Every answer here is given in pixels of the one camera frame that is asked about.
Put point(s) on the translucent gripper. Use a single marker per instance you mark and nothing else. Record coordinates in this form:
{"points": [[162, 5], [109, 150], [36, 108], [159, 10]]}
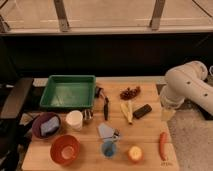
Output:
{"points": [[167, 113]]}

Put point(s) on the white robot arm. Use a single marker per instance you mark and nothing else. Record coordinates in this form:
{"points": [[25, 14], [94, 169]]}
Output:
{"points": [[187, 81]]}

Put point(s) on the black rectangular block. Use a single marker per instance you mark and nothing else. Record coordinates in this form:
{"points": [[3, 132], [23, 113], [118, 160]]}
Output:
{"points": [[142, 111]]}

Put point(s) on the orange sausage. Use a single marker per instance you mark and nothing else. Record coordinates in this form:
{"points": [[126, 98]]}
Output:
{"points": [[162, 141]]}

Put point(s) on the yellow banana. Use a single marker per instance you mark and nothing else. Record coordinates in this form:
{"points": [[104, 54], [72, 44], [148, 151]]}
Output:
{"points": [[127, 110]]}

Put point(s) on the dark red grapes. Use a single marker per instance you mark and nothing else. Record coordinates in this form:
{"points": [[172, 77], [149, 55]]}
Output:
{"points": [[129, 93]]}

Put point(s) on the red yellow apple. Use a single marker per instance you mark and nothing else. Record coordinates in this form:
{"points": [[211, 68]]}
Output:
{"points": [[135, 154]]}

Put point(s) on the small metal clip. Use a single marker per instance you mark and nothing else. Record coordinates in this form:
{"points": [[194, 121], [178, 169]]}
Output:
{"points": [[116, 135]]}

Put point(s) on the blue cup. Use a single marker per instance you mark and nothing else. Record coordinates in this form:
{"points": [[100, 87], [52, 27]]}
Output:
{"points": [[108, 149]]}

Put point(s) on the small metal cup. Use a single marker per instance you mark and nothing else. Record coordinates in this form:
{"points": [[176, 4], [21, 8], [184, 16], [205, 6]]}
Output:
{"points": [[87, 114]]}

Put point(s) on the white cup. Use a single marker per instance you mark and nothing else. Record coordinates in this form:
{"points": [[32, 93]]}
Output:
{"points": [[75, 120]]}

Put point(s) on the green plastic tray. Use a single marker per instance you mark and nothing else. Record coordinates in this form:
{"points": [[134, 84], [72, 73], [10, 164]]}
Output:
{"points": [[69, 92]]}

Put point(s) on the orange bowl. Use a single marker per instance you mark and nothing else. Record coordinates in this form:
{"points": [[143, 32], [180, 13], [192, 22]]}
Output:
{"points": [[64, 150]]}

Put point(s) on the blue sponge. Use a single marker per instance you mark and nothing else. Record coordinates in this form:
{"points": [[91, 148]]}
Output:
{"points": [[49, 128]]}

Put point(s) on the purple bowl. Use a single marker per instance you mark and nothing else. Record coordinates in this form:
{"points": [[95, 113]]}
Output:
{"points": [[44, 117]]}

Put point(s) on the black handled utensil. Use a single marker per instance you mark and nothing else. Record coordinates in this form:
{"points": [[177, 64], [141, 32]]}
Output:
{"points": [[106, 102]]}

